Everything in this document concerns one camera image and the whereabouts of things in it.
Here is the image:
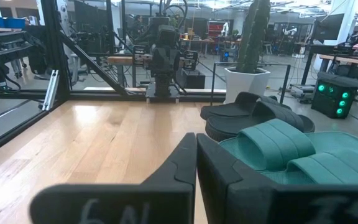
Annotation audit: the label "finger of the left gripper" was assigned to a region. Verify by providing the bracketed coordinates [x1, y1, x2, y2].
[150, 48, 167, 76]
[165, 48, 181, 76]

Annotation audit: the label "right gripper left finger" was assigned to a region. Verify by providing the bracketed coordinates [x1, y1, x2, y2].
[29, 132, 198, 224]

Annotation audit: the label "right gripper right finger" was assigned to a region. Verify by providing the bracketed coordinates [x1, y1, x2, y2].
[196, 133, 358, 224]

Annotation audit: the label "black rubber slide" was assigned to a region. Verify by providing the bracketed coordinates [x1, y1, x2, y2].
[204, 100, 316, 142]
[200, 91, 292, 121]

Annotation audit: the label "green rubber slide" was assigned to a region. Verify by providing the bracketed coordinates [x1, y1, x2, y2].
[260, 148, 358, 187]
[218, 118, 358, 172]

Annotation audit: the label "red cabinet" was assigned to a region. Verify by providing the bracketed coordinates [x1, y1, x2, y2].
[208, 19, 227, 39]

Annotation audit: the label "tall green cactus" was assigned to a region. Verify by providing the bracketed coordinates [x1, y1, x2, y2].
[235, 0, 272, 74]

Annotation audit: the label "black computer tower glowing fans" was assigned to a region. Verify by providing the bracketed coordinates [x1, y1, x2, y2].
[310, 78, 358, 119]

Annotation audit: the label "dark background monitor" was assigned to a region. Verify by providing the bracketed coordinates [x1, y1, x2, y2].
[310, 13, 345, 42]

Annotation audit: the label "wooden top desk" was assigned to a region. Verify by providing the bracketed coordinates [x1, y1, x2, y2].
[300, 43, 358, 85]

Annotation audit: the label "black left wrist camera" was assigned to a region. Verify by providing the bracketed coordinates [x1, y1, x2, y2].
[157, 24, 178, 48]

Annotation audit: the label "black metal shelf end frame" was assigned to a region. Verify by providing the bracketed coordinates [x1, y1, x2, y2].
[210, 62, 292, 107]

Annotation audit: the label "black table rail frame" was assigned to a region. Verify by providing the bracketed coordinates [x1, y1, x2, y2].
[0, 0, 227, 162]

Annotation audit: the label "silver aluminium bracket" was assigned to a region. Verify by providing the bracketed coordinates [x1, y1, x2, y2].
[42, 69, 60, 112]

